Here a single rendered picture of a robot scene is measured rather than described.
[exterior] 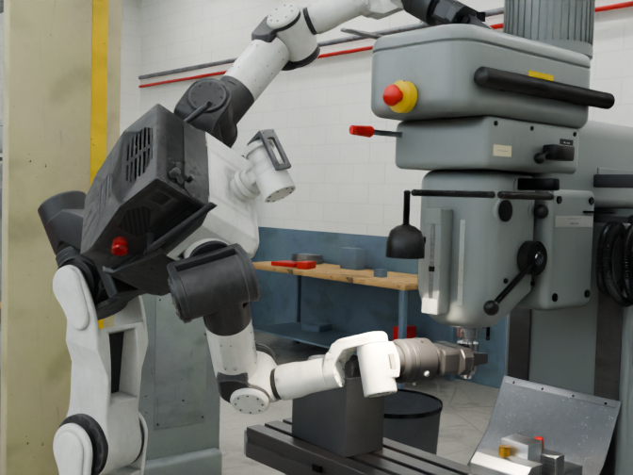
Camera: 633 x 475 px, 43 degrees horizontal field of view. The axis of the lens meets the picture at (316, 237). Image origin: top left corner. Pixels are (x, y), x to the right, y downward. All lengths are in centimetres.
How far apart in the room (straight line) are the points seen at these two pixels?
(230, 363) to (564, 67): 90
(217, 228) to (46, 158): 156
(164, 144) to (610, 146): 101
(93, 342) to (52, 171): 134
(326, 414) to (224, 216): 65
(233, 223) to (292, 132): 721
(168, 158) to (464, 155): 56
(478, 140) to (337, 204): 661
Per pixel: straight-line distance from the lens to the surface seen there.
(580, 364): 201
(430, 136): 161
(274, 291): 891
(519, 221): 166
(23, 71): 297
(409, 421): 359
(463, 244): 160
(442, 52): 150
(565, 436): 201
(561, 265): 176
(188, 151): 154
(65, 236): 180
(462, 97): 148
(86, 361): 179
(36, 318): 300
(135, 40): 1160
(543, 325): 206
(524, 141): 163
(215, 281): 142
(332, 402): 192
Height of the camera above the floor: 157
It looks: 3 degrees down
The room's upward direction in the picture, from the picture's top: 2 degrees clockwise
